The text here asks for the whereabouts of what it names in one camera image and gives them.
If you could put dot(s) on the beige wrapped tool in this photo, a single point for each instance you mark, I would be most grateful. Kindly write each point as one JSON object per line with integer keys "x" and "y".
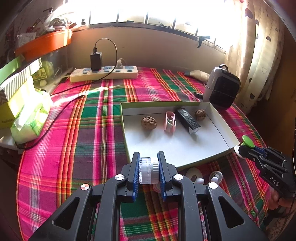
{"x": 199, "y": 75}

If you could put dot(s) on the white cylindrical cap device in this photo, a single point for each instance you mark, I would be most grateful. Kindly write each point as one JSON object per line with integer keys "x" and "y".
{"x": 148, "y": 171}

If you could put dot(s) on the orange shelf tray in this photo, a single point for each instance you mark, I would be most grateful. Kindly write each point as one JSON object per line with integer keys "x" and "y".
{"x": 44, "y": 45}

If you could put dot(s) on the green tissue pack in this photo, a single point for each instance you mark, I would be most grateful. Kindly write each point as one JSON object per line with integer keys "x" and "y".
{"x": 30, "y": 120}

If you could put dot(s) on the person's right hand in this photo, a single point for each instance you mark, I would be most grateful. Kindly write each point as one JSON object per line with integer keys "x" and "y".
{"x": 275, "y": 201}

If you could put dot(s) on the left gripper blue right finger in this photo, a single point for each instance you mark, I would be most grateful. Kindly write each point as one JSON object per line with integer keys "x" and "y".
{"x": 166, "y": 173}

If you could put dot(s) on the white black desk heater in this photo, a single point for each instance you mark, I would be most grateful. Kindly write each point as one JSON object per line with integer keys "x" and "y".
{"x": 222, "y": 87}

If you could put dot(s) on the small pink clip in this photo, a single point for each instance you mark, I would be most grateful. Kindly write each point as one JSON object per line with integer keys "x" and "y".
{"x": 170, "y": 122}

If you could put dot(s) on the brown walnut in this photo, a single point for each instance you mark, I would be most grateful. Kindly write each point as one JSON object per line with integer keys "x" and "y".
{"x": 148, "y": 123}
{"x": 200, "y": 114}

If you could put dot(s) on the white plug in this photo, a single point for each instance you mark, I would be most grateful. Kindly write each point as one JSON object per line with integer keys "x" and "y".
{"x": 120, "y": 63}

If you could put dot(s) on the beige power strip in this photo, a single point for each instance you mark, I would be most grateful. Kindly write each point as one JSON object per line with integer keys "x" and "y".
{"x": 107, "y": 72}

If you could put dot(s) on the black bike light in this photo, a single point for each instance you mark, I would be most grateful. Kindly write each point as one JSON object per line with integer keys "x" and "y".
{"x": 185, "y": 118}

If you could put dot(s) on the large pink silicone holder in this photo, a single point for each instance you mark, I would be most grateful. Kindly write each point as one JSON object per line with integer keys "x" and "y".
{"x": 157, "y": 188}

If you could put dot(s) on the heart pattern curtain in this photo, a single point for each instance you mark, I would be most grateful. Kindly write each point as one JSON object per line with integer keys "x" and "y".
{"x": 257, "y": 35}

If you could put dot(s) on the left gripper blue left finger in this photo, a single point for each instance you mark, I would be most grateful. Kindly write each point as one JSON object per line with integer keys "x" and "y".
{"x": 128, "y": 193}

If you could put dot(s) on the green white cardboard box tray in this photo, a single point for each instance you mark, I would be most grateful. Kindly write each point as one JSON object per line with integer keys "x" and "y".
{"x": 213, "y": 140}

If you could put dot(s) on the black charger adapter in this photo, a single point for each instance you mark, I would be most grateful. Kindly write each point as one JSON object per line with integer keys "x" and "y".
{"x": 96, "y": 60}

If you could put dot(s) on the yellow box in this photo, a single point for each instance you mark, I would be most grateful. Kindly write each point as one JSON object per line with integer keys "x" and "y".
{"x": 8, "y": 113}

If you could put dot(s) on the small white round suction hook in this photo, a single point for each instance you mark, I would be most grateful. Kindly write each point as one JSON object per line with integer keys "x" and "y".
{"x": 216, "y": 177}

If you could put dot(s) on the green white striped box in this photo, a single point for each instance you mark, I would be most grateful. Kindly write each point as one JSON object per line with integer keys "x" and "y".
{"x": 13, "y": 76}

